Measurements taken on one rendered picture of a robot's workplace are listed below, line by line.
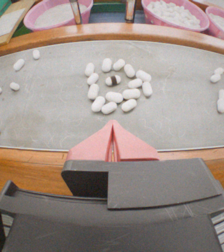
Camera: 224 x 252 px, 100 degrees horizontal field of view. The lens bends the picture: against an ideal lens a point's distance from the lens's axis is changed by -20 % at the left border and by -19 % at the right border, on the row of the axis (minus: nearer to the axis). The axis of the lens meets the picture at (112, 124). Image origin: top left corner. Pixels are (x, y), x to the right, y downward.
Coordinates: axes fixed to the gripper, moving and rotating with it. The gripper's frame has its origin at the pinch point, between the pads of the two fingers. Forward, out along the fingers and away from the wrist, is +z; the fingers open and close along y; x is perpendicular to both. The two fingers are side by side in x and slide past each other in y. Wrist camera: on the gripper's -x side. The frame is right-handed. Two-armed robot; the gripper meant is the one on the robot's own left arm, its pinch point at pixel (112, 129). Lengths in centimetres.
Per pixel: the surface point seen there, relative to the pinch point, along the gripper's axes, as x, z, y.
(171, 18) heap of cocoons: -19.2, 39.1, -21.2
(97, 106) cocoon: 2.9, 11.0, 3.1
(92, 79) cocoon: -1.1, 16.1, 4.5
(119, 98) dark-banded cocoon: 1.9, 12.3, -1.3
